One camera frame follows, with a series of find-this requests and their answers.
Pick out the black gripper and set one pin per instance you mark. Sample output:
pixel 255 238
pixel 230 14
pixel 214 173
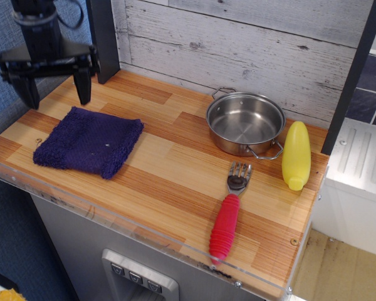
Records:
pixel 46 53

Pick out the purple towel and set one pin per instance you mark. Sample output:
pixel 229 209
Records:
pixel 91 142

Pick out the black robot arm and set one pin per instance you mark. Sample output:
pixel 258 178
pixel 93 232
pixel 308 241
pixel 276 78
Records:
pixel 35 11

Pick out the clear acrylic front guard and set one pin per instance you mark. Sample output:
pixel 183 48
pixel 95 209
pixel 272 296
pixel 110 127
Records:
pixel 138 219

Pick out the grey toy kitchen cabinet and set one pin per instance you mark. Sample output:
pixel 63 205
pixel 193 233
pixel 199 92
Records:
pixel 112 251

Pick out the stainless steel pot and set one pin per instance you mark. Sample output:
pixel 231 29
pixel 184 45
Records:
pixel 245 123

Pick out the silver button dispenser panel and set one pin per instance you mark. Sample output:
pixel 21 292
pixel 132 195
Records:
pixel 131 280

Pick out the yellow object at corner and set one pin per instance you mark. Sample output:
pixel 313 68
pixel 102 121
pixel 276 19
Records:
pixel 11 295

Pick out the yellow plastic corn toy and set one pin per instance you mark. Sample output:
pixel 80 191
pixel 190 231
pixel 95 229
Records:
pixel 296 161

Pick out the white ribbed side unit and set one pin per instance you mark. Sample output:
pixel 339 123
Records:
pixel 346 207

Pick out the dark left upright post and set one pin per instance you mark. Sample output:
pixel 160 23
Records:
pixel 103 36

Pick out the dark upright post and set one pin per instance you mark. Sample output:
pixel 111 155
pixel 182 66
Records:
pixel 103 36
pixel 358 63

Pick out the fork with red handle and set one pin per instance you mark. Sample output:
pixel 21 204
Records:
pixel 223 232

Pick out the dark right upright post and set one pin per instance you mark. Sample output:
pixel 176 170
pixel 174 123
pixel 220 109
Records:
pixel 358 63

